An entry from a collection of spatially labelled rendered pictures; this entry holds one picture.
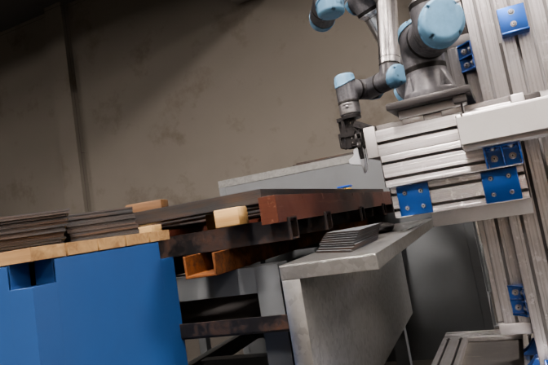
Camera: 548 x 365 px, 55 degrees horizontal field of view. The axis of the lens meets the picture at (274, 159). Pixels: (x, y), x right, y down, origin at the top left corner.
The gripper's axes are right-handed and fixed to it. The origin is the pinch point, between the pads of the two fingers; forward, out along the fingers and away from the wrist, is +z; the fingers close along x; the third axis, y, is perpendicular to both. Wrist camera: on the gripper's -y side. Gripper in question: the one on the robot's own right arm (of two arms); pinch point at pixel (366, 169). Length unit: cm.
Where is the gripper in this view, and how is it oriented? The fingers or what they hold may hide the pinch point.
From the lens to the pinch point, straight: 188.2
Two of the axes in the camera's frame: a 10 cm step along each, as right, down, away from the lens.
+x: -3.7, -0.5, -9.3
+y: -9.2, 1.9, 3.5
